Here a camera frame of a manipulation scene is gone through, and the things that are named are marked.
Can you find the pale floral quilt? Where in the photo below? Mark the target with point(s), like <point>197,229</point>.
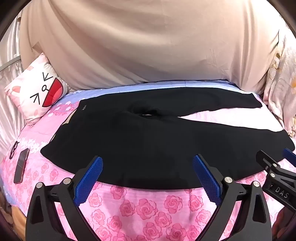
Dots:
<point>282,92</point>

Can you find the black smartphone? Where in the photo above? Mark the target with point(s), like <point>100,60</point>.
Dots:
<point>21,166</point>

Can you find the black pants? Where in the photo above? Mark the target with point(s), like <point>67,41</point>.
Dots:
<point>138,150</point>

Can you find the cat face pillow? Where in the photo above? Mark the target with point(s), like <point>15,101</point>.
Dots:
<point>34,88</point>

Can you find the pink floral bed sheet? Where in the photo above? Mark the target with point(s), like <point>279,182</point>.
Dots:
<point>143,208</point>

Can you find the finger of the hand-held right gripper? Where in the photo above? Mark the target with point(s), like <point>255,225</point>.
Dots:
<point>291,156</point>
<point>268,162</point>

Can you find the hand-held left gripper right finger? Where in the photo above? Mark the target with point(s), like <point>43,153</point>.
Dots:
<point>208,178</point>

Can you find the metal rail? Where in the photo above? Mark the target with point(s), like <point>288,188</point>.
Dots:
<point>9,63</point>

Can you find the wooden bed frame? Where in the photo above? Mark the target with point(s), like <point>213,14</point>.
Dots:
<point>18,220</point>

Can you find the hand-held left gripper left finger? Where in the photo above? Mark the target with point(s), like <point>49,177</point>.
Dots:
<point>89,180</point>

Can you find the black eyeglasses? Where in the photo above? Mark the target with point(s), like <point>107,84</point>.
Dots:
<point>11,153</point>

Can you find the white curtain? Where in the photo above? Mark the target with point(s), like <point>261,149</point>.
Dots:
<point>9,115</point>

